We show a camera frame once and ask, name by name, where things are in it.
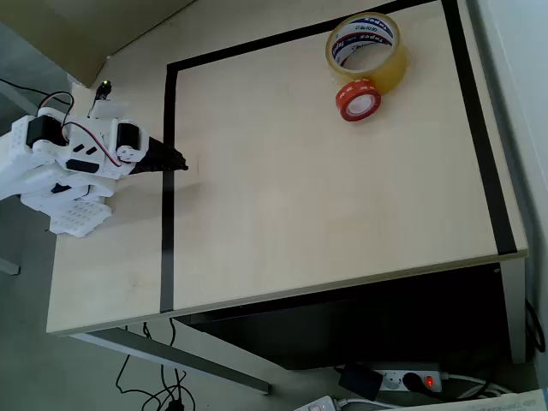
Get red tape roll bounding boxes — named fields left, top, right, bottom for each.
left=334, top=78, right=381, bottom=123

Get large yellow tape roll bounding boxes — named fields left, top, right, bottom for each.
left=325, top=12, right=410, bottom=97

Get brown cardboard box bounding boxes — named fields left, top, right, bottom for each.
left=0, top=0, right=199, bottom=89

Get grey furniture leg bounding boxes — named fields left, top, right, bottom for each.
left=0, top=79, right=27, bottom=277

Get grey slanted table leg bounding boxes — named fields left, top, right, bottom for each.
left=70, top=328, right=272, bottom=396

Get white power strip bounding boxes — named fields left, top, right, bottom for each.
left=293, top=394, right=340, bottom=411

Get black power adapter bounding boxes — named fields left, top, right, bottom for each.
left=337, top=362, right=384, bottom=402

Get grey power strip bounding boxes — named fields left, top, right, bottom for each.
left=371, top=362, right=449, bottom=395

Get black round plug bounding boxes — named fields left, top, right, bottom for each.
left=402, top=371, right=426, bottom=393

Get grey upright table leg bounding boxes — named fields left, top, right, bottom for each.
left=499, top=255, right=528, bottom=366

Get printed paper sheet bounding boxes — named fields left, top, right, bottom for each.
left=417, top=387, right=543, bottom=411

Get red white servo cable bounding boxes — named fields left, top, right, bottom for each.
left=36, top=92, right=124, bottom=169

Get small camera with green light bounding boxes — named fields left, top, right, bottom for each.
left=87, top=79, right=130, bottom=120

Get thin black cable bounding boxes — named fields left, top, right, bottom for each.
left=0, top=78, right=52, bottom=96

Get black floor cables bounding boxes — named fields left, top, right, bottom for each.
left=115, top=319, right=194, bottom=411

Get black looped cable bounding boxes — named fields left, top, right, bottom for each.
left=524, top=297, right=547, bottom=354

